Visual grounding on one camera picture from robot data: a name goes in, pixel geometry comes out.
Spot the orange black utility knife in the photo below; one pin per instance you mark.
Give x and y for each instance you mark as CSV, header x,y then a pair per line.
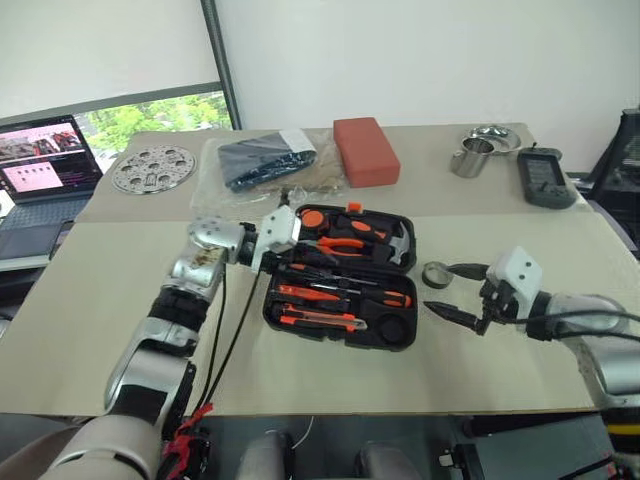
x,y
320,317

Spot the orange black tape measure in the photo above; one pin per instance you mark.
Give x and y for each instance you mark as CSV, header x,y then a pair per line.
x,y
313,219

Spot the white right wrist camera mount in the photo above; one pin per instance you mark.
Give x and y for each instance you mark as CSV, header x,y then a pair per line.
x,y
517,275

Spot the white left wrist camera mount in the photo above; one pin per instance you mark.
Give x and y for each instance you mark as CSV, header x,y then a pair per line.
x,y
277,230

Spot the grey window frame post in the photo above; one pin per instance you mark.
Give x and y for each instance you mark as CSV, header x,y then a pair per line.
x,y
222,65

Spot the dark blue folded cloth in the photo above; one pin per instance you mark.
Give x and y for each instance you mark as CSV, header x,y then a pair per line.
x,y
250,160

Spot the stainless steel cup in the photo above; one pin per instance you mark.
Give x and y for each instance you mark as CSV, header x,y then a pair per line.
x,y
470,162

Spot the orange test pen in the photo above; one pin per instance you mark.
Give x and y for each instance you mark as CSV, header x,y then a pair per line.
x,y
305,293

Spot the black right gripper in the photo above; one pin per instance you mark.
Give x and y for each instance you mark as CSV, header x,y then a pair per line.
x,y
500,302

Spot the black orange tool kit case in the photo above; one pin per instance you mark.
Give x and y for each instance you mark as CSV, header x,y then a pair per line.
x,y
395,330

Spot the black office chair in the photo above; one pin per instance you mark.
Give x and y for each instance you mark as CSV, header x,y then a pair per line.
x,y
620,190

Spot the dark rounded grey shape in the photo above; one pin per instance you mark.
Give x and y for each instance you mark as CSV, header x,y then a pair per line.
x,y
267,457
385,462

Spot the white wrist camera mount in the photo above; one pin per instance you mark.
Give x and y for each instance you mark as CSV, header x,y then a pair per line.
x,y
517,275
277,230

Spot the clear plastic bag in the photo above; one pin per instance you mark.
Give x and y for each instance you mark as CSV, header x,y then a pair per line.
x,y
210,192

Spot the stainless steel bowl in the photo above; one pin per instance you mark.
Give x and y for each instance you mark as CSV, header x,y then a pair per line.
x,y
502,139

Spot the perforated round metal plate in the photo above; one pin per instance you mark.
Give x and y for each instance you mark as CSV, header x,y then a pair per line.
x,y
152,167

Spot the black handheld controller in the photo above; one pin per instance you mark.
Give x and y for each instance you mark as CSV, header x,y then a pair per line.
x,y
545,180

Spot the open laptop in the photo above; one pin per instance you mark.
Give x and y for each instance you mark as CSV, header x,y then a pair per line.
x,y
40,160

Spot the grey tape roll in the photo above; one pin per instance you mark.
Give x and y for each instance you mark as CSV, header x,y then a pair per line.
x,y
428,279

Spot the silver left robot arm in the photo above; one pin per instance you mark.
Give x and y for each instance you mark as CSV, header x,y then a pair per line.
x,y
195,260

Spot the red brick block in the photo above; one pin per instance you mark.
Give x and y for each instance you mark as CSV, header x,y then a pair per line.
x,y
367,152

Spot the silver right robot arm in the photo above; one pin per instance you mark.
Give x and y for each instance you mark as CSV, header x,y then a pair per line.
x,y
600,360

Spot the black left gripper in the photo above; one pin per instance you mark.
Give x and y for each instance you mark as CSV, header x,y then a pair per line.
x,y
277,262

